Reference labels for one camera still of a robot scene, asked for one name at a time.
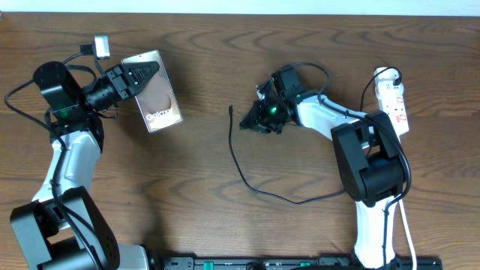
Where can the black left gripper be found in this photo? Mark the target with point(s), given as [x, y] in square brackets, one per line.
[118, 74]

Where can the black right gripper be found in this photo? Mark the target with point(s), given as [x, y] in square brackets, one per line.
[257, 123]

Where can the rose gold Galaxy smartphone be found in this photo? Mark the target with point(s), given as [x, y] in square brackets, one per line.
[157, 101]

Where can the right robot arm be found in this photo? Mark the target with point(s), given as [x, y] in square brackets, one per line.
[371, 162]

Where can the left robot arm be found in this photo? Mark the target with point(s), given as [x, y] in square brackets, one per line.
[62, 228]

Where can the white power strip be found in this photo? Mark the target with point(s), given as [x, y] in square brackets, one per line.
[389, 91]

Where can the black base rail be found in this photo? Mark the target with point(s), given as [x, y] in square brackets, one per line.
[323, 262]

